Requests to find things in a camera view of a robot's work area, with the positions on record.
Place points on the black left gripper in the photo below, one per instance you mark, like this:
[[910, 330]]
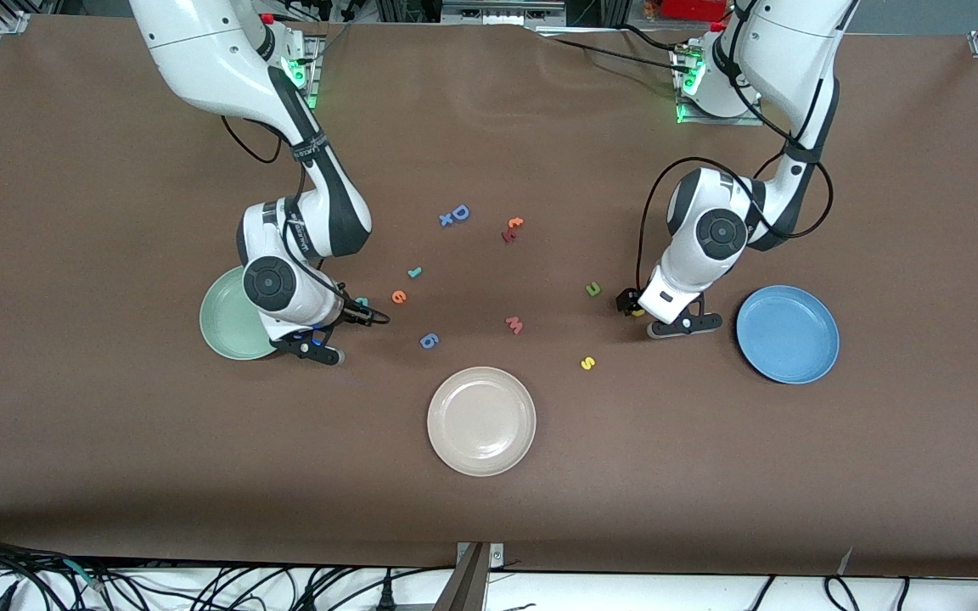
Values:
[[628, 301]]

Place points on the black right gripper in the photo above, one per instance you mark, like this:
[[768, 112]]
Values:
[[355, 314]]

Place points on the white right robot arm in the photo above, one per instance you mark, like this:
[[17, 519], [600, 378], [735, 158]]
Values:
[[200, 51]]

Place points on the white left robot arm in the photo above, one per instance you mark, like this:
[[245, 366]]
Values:
[[795, 51]]

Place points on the blue foam number 6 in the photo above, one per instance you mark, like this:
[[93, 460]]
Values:
[[429, 340]]

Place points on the pink foam letter M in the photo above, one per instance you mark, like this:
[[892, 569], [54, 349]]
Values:
[[514, 324]]

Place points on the blue foam letter D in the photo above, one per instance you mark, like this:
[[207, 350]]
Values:
[[460, 212]]

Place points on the light green plate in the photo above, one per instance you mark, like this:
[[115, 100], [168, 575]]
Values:
[[226, 327]]

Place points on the beige plate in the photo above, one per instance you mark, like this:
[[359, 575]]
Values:
[[481, 422]]

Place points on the blue plate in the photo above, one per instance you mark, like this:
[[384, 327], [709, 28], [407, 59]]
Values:
[[788, 334]]

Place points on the brown table cover sheet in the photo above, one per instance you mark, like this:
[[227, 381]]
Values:
[[489, 526]]

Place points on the black power plug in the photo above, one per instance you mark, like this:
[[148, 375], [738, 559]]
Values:
[[385, 596]]

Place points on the red box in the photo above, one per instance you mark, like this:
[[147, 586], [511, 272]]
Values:
[[693, 8]]

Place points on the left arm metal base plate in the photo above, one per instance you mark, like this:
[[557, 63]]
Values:
[[710, 121]]

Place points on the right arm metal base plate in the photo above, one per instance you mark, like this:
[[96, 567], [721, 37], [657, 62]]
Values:
[[314, 85]]

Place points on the metal table clamp bracket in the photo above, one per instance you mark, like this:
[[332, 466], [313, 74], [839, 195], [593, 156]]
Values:
[[472, 585]]

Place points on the aluminium frame with sockets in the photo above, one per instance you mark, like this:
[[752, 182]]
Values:
[[497, 13]]

